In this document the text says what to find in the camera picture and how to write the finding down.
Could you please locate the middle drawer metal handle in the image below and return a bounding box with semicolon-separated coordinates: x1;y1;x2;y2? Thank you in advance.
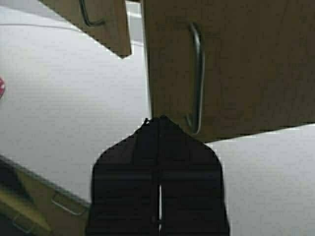
51;192;87;217

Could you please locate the middle wooden drawer front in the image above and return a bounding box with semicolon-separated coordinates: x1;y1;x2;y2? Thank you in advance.
0;155;90;236

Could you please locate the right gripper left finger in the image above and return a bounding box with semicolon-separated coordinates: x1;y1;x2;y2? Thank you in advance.
85;118;159;236

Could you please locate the red round object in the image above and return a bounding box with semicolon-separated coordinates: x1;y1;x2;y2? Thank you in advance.
0;77;5;98

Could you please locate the cabinet door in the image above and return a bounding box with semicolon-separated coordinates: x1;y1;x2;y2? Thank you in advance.
41;0;132;59
0;189;52;236
141;0;315;143

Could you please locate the door handle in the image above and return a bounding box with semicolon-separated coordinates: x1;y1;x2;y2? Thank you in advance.
11;214;34;235
78;0;106;27
186;22;205;135

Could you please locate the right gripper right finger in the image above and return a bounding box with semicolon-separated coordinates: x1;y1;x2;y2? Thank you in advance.
158;115;230;236

